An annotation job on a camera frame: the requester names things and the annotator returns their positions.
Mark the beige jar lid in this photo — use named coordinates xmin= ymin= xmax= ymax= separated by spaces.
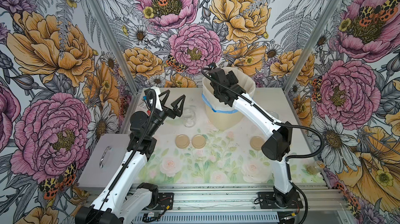
xmin=175 ymin=134 xmax=190 ymax=149
xmin=192 ymin=134 xmax=206 ymax=149
xmin=250 ymin=136 xmax=265 ymax=151

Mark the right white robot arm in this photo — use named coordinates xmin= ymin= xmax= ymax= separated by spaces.
xmin=202 ymin=63 xmax=325 ymax=208

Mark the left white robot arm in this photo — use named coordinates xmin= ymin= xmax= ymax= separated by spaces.
xmin=75 ymin=87 xmax=186 ymax=224

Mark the beige trash bin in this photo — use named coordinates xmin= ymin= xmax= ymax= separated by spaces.
xmin=205 ymin=105 xmax=244 ymax=130

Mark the silver metal case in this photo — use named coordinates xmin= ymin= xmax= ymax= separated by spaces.
xmin=78 ymin=133 xmax=130 ymax=194

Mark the small glass spice bottle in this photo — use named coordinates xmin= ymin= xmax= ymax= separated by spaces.
xmin=306 ymin=161 xmax=326 ymax=175

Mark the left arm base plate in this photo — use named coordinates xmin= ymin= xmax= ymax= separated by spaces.
xmin=144 ymin=192 xmax=175 ymax=211

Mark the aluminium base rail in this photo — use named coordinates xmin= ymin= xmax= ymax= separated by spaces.
xmin=84 ymin=183 xmax=355 ymax=224

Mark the aluminium corner post right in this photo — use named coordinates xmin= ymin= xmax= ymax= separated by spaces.
xmin=283 ymin=0 xmax=342 ymax=94

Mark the aluminium corner post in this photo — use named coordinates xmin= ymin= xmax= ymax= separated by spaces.
xmin=283 ymin=0 xmax=342 ymax=94
xmin=87 ymin=0 xmax=138 ymax=96

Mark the aluminium corner post left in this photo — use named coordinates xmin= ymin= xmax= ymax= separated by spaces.
xmin=87 ymin=0 xmax=138 ymax=96

